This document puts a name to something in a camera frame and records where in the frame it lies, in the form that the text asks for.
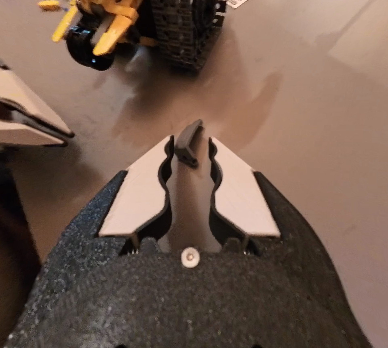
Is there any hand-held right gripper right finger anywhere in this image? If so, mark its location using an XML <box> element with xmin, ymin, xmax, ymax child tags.
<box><xmin>208</xmin><ymin>137</ymin><xmax>281</xmax><ymax>248</ymax></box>

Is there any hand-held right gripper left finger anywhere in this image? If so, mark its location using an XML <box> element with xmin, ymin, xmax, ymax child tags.
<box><xmin>98</xmin><ymin>135</ymin><xmax>175</xmax><ymax>248</ymax></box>

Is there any small grey curved panel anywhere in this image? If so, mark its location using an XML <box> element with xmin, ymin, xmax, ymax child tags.
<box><xmin>174</xmin><ymin>119</ymin><xmax>204</xmax><ymax>168</ymax></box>

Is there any yellow black toy tracked vehicle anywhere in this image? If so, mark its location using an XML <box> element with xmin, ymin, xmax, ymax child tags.
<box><xmin>23</xmin><ymin>0</ymin><xmax>240</xmax><ymax>73</ymax></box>

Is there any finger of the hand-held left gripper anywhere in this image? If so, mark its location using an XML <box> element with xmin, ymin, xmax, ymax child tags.
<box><xmin>0</xmin><ymin>120</ymin><xmax>68</xmax><ymax>146</ymax></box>
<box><xmin>0</xmin><ymin>69</ymin><xmax>75</xmax><ymax>138</ymax></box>

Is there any person's brown clothing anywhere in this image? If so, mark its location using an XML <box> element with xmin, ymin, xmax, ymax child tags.
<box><xmin>0</xmin><ymin>157</ymin><xmax>41</xmax><ymax>318</ymax></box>

